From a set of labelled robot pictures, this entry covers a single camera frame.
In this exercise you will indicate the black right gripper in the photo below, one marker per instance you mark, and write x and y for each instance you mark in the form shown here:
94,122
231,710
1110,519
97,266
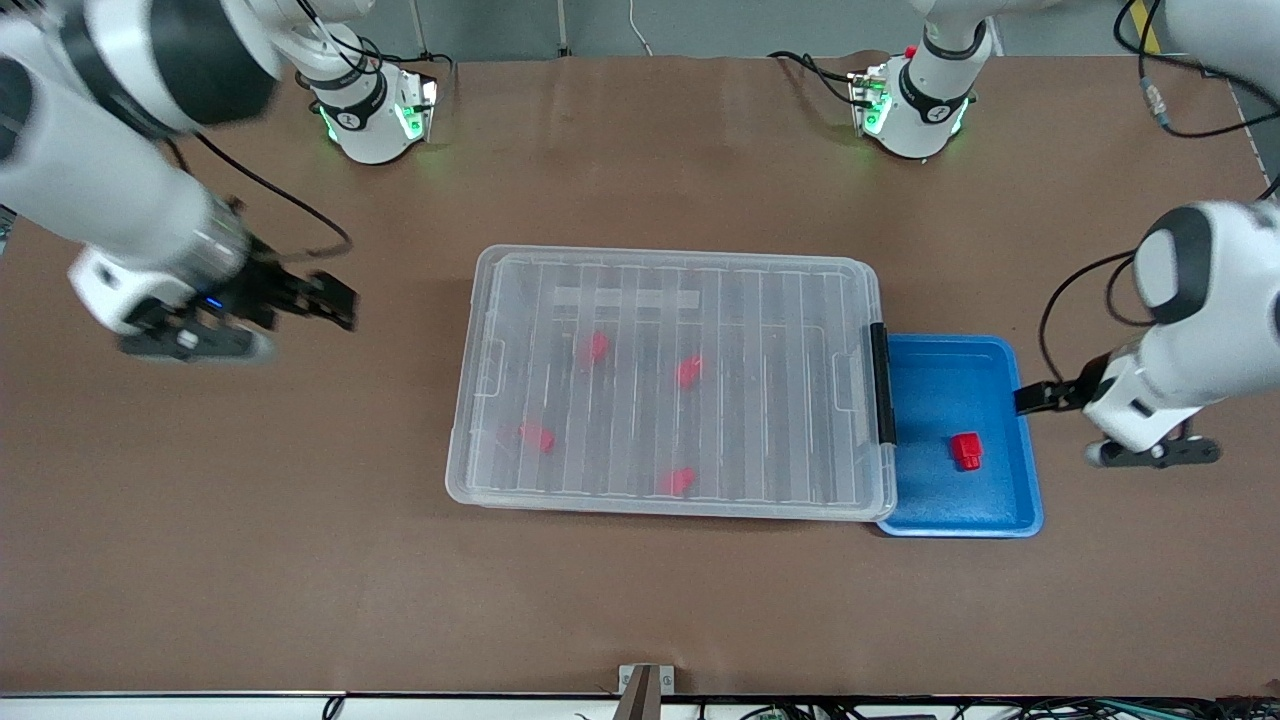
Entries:
268,287

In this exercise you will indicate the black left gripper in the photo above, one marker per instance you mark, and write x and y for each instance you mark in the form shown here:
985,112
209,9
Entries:
1070,391

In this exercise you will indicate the red block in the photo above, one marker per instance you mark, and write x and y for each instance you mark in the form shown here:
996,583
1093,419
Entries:
688,371
966,451
678,481
597,346
538,437

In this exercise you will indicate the clear ribbed plastic lid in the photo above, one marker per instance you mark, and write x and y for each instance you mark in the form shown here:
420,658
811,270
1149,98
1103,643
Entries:
770,410

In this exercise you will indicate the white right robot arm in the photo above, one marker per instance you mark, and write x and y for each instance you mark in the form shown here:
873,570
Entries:
100,190

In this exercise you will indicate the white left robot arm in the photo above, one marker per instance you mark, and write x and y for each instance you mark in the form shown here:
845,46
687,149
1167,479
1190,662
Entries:
1210,330

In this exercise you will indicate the black box latch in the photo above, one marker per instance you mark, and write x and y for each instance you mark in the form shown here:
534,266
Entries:
883,385

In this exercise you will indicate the clear plastic storage box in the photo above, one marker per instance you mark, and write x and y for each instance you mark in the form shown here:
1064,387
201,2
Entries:
700,509

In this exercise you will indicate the blue plastic tray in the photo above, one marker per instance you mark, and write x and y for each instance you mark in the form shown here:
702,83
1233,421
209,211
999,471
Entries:
960,500

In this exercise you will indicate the brown paper table cover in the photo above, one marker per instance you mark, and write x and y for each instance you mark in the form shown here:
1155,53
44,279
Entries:
640,610

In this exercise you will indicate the white table edge rail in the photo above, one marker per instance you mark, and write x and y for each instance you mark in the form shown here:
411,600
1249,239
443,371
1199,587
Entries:
150,708

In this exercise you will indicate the metal bracket with dark post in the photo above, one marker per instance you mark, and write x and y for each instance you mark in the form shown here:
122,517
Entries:
646,692

